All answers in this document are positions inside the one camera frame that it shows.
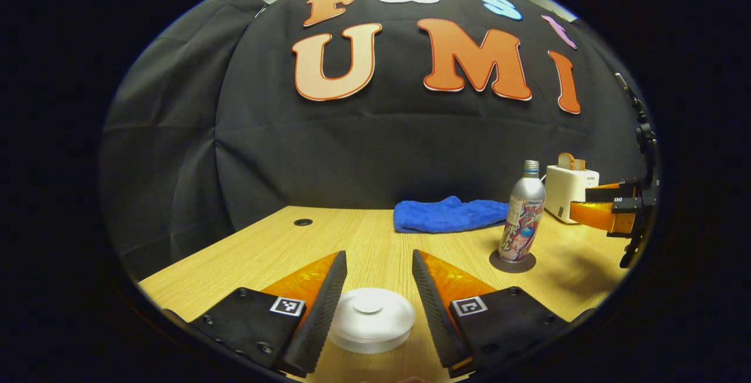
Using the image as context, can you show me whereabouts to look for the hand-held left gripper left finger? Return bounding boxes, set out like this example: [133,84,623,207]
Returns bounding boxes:
[189,250,348,379]

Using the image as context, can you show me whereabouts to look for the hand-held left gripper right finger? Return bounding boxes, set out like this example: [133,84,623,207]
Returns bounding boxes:
[412,249,570,379]

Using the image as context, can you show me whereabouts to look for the white teacup lid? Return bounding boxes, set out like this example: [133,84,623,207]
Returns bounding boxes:
[327,287,416,343]

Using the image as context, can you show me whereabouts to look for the silver water bottle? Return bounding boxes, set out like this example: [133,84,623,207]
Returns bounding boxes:
[498,160,546,263]

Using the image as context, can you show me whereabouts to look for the dark brown round coaster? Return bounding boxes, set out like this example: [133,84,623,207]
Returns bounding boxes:
[489,250,537,273]

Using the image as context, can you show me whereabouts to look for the white toaster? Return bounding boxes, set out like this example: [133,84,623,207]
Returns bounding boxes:
[544,165,600,225]

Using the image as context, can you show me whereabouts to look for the blue towel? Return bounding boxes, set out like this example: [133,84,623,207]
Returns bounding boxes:
[393,196,510,234]

